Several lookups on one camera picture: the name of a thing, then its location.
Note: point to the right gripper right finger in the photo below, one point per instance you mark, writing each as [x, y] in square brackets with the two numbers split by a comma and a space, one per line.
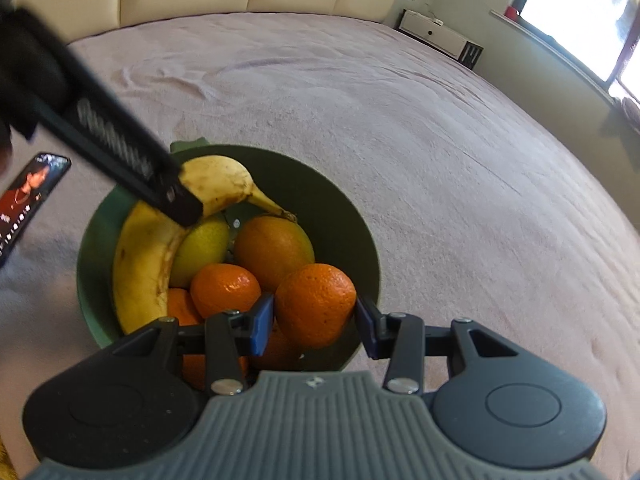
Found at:
[398, 338]

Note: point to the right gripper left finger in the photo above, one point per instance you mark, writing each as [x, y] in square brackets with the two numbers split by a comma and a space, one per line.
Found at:
[231, 336]

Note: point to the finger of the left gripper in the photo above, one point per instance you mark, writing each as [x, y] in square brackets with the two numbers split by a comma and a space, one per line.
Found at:
[73, 105]

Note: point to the tangerine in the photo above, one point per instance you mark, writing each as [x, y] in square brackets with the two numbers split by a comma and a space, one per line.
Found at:
[314, 304]
[221, 287]
[180, 305]

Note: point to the green yellow pear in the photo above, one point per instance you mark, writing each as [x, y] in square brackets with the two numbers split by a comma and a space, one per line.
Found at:
[207, 243]

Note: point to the large orange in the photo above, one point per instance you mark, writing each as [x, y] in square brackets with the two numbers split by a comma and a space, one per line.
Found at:
[271, 248]

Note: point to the yellow banana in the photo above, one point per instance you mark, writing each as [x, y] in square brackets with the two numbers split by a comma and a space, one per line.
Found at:
[148, 241]

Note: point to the tangerine hidden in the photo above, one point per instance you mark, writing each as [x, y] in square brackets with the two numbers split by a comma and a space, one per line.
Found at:
[280, 354]

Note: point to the person's hand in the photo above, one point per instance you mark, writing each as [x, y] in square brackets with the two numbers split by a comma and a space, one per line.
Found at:
[6, 150]

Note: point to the green colander bowl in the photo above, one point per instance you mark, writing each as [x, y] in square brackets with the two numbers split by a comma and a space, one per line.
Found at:
[337, 232]

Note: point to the smartphone with lit screen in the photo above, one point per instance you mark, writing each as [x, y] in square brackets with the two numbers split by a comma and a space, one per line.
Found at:
[26, 194]

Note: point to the pink bed blanket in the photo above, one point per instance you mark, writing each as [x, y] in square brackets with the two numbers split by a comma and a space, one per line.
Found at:
[475, 209]

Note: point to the white bedside cabinet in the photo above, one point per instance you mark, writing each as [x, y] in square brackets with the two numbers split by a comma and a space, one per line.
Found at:
[440, 37]

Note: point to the cushion on window sill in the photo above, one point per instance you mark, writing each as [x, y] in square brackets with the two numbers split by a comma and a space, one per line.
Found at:
[631, 110]

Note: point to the red cup on sill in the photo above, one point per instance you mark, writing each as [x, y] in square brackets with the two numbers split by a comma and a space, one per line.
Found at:
[511, 13]

